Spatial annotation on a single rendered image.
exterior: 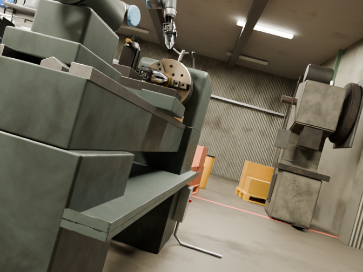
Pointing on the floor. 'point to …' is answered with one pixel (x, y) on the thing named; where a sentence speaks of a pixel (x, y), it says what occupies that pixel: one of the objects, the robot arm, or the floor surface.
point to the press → (310, 142)
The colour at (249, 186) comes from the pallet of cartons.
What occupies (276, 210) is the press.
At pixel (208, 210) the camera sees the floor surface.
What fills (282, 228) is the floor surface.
